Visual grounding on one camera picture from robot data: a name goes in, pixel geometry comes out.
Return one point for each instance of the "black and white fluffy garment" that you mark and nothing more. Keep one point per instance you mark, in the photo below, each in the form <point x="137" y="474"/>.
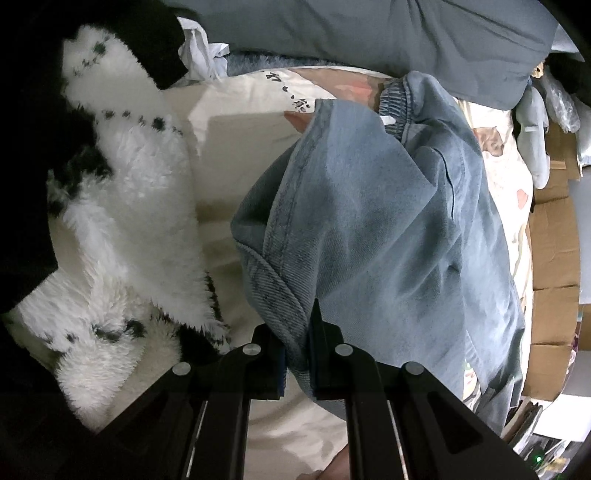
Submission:
<point x="138" y="207"/>

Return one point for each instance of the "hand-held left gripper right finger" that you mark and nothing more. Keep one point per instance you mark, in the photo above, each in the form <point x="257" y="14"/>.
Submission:
<point x="318" y="369"/>

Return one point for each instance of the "white crumpled cloth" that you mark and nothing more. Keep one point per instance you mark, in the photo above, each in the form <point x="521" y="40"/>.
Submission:
<point x="198" y="50"/>

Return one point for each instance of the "grey neck pillow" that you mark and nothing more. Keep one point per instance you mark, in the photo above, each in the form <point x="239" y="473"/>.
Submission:
<point x="531" y="138"/>

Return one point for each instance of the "clear plastic bag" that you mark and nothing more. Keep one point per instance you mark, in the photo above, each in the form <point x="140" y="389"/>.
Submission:
<point x="561" y="106"/>

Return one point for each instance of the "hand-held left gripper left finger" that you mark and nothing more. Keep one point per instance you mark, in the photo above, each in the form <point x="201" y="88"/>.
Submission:
<point x="279" y="374"/>

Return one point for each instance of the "flattened cardboard box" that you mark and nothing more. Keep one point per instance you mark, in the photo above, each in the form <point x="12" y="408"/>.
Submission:
<point x="554" y="249"/>

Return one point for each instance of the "light blue denim pants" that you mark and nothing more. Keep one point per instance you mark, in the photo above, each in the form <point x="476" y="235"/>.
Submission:
<point x="369" y="230"/>

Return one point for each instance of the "cream bear printed blanket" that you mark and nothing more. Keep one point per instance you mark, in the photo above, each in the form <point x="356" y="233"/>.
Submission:
<point x="231" y="147"/>

